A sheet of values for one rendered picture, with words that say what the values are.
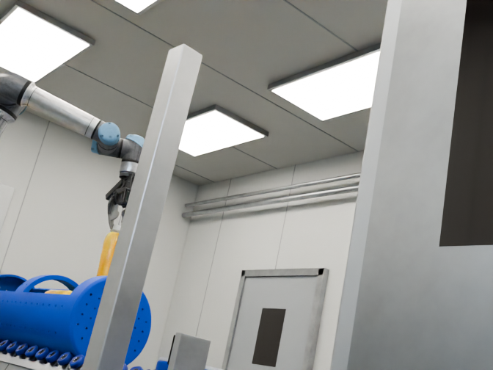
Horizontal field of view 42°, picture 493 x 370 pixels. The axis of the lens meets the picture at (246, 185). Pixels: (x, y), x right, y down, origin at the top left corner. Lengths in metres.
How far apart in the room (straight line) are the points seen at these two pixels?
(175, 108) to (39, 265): 5.95
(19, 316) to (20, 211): 5.05
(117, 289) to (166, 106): 0.42
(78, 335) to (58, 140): 5.69
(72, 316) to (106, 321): 0.62
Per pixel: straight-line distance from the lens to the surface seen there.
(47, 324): 2.10
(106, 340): 1.35
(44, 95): 2.36
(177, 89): 1.49
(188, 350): 1.68
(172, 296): 8.07
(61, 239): 7.44
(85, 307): 1.98
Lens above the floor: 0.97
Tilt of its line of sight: 18 degrees up
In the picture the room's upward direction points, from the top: 12 degrees clockwise
